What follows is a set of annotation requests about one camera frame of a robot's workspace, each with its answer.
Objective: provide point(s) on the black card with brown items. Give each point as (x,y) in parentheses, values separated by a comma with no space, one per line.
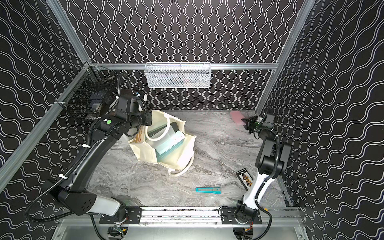
(245,178)

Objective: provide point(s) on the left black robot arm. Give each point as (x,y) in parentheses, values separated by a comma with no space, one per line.
(125,118)

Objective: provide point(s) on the pink pencil case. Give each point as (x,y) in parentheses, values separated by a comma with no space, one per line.
(237,117)

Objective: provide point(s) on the teal white book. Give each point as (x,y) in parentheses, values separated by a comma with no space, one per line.
(170,142)

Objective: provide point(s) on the white wire mesh basket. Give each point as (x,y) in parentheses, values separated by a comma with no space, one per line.
(178,75)

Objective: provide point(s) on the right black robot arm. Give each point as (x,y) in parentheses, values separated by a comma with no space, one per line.
(271,162)

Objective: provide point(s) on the black wire basket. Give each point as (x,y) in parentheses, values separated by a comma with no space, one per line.
(93,96)

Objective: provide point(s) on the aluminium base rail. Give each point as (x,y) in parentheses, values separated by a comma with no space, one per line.
(191,217)

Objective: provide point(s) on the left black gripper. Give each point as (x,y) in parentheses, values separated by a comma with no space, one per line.
(147,117)

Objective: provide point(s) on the teal utility knife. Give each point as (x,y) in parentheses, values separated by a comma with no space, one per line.
(208,190)

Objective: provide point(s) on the cream canvas tote bag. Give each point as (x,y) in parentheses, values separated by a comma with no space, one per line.
(180,160)

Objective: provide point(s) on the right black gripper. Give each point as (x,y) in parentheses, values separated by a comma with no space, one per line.
(250,120)

